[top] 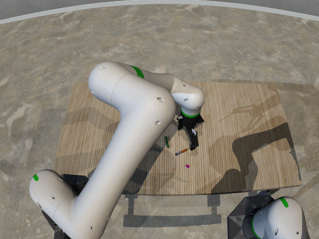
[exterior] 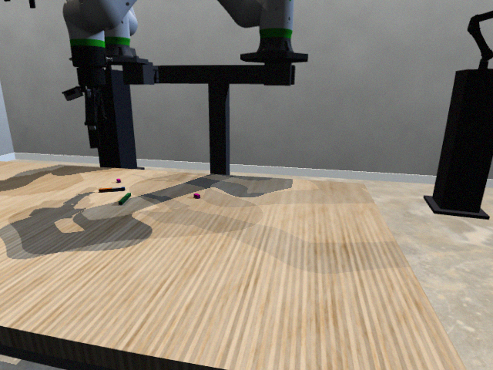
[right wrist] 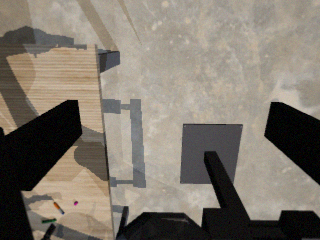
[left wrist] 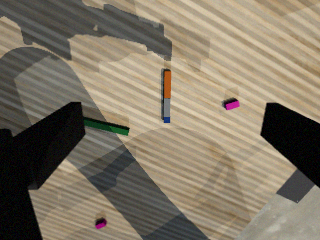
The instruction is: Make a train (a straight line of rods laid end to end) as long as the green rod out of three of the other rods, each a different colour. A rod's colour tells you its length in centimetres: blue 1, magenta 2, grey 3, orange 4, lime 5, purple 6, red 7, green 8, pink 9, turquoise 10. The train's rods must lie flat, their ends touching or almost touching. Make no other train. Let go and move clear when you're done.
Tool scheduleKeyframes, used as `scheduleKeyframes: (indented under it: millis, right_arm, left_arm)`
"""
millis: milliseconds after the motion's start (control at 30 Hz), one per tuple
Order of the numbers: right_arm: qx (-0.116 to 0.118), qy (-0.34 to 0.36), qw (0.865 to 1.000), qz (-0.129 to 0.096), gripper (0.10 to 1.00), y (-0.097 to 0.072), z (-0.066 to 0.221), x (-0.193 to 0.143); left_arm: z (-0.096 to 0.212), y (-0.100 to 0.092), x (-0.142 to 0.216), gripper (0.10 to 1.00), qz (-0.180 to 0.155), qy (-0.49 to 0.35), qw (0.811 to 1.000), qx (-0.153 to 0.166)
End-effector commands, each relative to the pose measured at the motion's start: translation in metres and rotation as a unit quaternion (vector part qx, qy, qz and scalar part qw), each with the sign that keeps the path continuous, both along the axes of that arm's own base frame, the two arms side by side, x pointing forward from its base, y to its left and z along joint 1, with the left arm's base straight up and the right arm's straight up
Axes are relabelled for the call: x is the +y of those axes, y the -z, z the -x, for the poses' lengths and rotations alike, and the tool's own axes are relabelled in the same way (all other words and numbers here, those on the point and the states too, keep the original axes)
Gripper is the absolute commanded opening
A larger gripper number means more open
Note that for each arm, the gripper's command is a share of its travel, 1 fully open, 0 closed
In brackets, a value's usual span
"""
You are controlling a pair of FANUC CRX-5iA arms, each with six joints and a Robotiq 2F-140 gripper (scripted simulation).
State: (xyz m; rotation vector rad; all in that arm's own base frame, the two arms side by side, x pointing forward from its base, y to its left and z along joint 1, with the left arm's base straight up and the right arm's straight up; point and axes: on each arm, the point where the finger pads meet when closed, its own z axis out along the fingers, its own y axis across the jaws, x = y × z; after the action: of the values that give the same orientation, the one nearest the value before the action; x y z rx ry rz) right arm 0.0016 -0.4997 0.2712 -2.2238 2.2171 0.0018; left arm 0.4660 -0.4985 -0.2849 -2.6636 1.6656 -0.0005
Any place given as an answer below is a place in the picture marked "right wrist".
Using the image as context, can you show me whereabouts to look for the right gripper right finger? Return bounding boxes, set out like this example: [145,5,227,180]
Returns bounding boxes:
[264,102,320,185]

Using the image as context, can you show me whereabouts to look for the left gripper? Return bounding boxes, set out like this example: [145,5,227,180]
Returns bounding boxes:
[41,223,56,240]

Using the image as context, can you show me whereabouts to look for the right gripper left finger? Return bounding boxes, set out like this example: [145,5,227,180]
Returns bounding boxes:
[0,100,82,240]

